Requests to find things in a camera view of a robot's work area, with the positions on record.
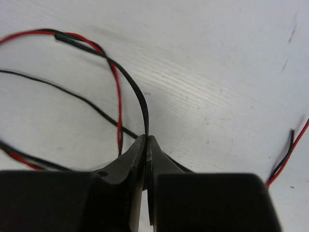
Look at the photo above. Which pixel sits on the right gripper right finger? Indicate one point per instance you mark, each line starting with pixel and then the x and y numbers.
pixel 180 201

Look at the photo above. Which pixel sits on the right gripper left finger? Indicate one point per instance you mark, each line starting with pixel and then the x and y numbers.
pixel 107 200

